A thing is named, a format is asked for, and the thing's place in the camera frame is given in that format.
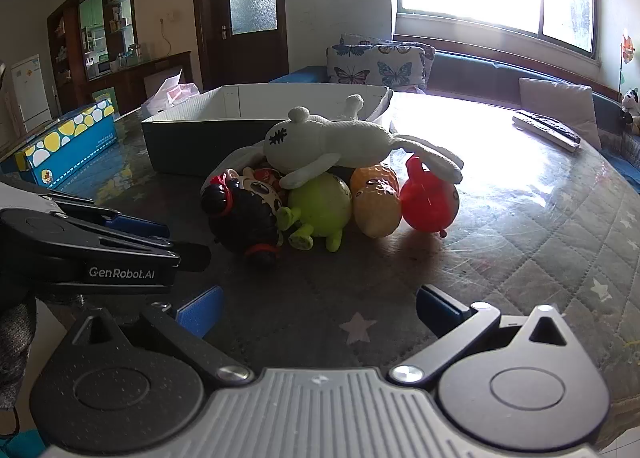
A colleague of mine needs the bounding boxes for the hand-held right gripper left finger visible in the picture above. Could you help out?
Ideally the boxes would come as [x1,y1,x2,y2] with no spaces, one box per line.
[65,284,254,384]

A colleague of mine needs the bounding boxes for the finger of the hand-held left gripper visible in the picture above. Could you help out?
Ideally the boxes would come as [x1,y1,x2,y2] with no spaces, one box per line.
[0,174,170,241]
[64,215,212,273]

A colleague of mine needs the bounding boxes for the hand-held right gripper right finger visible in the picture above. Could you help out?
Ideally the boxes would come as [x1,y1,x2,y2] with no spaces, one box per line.
[387,284,577,385]

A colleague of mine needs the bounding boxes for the black and red toy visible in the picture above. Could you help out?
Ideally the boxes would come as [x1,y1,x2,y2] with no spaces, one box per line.
[200,173,284,267]

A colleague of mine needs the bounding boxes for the grey cardboard box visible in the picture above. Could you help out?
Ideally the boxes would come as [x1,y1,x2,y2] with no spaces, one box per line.
[141,83,395,175]

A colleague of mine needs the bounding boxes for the orange dimpled squeeze toy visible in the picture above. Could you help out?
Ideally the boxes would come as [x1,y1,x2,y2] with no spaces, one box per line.
[349,163,403,239]

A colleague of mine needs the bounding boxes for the green round squeeze toy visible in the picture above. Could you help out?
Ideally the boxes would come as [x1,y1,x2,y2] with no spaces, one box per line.
[277,173,353,253]

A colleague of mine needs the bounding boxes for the person's left hand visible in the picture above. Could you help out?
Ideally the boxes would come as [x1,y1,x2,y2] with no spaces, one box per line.
[0,302,39,410]

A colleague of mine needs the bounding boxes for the red round squeeze toy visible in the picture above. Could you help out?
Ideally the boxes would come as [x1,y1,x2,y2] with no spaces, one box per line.
[399,155,460,238]

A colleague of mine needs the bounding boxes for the blue spotted box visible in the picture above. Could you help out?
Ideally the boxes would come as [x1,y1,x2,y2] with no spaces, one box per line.
[15,99,119,189]

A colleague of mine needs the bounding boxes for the green framed board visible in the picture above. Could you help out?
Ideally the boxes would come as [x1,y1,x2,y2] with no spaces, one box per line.
[91,88,117,115]

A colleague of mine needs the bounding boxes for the dark wooden cabinet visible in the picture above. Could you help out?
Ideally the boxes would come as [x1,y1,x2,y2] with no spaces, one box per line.
[47,0,194,115]

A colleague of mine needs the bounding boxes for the white refrigerator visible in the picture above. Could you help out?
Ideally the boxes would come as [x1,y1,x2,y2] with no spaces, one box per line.
[10,54,56,132]

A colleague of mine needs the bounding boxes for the white plush rabbit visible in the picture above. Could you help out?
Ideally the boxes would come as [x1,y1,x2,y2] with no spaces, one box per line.
[263,94,465,189]

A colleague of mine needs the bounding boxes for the white remote control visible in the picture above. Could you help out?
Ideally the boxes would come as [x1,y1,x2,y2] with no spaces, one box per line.
[512,114,579,153]

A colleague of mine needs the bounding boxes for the dark wooden door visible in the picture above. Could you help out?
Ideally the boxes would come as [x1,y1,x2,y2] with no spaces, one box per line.
[191,0,289,91]

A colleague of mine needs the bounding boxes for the dark remote control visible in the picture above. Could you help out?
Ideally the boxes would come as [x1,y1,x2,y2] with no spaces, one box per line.
[517,109,582,145]

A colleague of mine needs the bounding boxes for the blue sofa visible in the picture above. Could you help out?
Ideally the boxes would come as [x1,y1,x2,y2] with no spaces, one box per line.
[269,45,640,179]

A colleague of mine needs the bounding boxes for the white cushion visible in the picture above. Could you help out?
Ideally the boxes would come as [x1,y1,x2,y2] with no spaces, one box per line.
[517,77,602,150]

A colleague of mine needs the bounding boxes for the large butterfly print pillow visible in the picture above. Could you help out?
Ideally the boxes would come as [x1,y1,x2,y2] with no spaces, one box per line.
[327,43,429,92]

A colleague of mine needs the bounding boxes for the small butterfly print pillow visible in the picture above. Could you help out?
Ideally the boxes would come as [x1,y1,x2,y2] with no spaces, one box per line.
[339,33,437,70]

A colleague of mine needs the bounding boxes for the black and white plush toy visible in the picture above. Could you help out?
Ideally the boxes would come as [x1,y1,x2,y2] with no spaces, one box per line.
[620,88,640,135]

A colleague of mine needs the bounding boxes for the colourful wall decoration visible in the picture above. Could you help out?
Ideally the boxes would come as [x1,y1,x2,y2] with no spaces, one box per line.
[619,28,637,89]

